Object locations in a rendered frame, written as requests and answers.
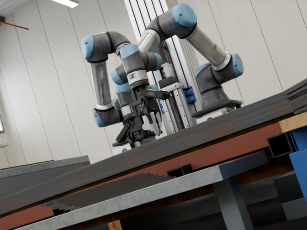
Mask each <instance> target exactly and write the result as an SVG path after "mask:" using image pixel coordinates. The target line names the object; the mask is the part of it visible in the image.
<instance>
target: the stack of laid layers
mask: <svg viewBox="0 0 307 230"><path fill-rule="evenodd" d="M286 97H287V95H285V93H284V92H281V93H279V94H276V95H273V96H270V97H268V98H266V99H263V100H260V101H257V102H255V103H252V104H249V105H247V106H244V107H242V108H239V109H236V110H233V111H231V112H228V113H226V114H223V115H220V116H218V117H215V118H213V119H210V120H207V121H204V122H202V123H200V124H197V125H194V126H191V127H189V128H186V129H183V130H181V131H178V132H176V133H173V134H170V135H168V136H165V137H162V138H160V139H157V140H154V141H152V142H149V143H147V144H144V145H141V146H138V147H136V148H133V149H131V150H128V151H126V152H123V153H120V154H117V155H115V156H112V157H110V158H107V159H105V160H102V161H99V162H96V163H94V164H91V165H88V166H86V167H83V168H81V169H78V170H75V171H73V172H70V173H67V174H65V175H62V176H60V177H57V178H54V179H52V180H49V181H46V182H44V183H41V184H39V185H36V186H33V187H31V188H28V189H25V190H22V191H20V192H17V193H15V194H12V195H9V196H7V197H4V198H2V199H0V215H2V214H6V213H9V212H11V211H14V210H17V209H20V208H23V207H26V206H28V205H31V204H34V203H37V202H40V201H43V200H45V199H48V198H51V197H54V196H57V195H60V194H62V193H65V192H68V191H71V190H74V189H77V188H80V187H83V186H85V185H88V184H91V183H94V182H97V181H100V180H102V179H105V178H108V177H111V176H114V175H117V174H120V173H122V172H125V171H128V170H131V169H134V168H137V167H139V166H142V165H145V164H148V163H151V162H154V161H156V160H159V159H162V158H165V157H168V156H171V155H174V154H176V153H179V152H182V151H185V150H188V149H191V148H194V147H196V146H199V145H202V144H205V143H208V142H211V141H214V140H216V139H219V138H222V137H225V136H228V135H231V134H233V133H236V132H239V131H242V130H245V129H248V128H250V127H253V126H256V125H259V124H262V123H265V122H268V121H270V120H274V119H276V118H279V117H282V116H285V115H288V114H291V113H293V112H295V110H292V105H291V104H290V100H288V99H286Z"/></svg>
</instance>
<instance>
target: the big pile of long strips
mask: <svg viewBox="0 0 307 230"><path fill-rule="evenodd" d="M284 93H285V95H287V97H286V99H288V100H290V104H291V105H292V110H295V112H294V114H296V115H299V114H302V113H305V112H307V78H306V79H304V80H303V81H301V82H299V83H297V84H295V85H293V86H292V87H290V88H288V89H286V90H284Z"/></svg>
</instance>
